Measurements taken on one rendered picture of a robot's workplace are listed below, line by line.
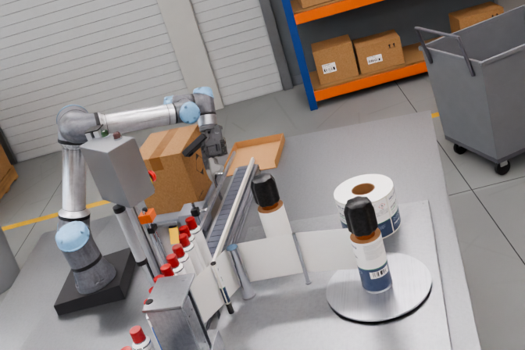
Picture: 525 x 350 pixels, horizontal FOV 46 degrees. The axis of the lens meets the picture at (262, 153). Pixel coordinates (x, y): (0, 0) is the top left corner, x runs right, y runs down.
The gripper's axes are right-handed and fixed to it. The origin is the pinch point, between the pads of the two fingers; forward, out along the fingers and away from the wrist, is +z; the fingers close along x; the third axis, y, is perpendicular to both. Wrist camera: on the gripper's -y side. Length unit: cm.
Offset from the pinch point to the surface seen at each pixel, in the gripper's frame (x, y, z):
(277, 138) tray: 78, 10, -20
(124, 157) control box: -64, -1, -6
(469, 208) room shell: 157, 98, 32
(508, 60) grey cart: 146, 133, -47
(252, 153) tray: 70, -2, -14
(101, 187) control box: -56, -15, 1
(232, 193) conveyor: 27.1, -1.2, 5.7
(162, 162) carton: 14.0, -25.1, -11.5
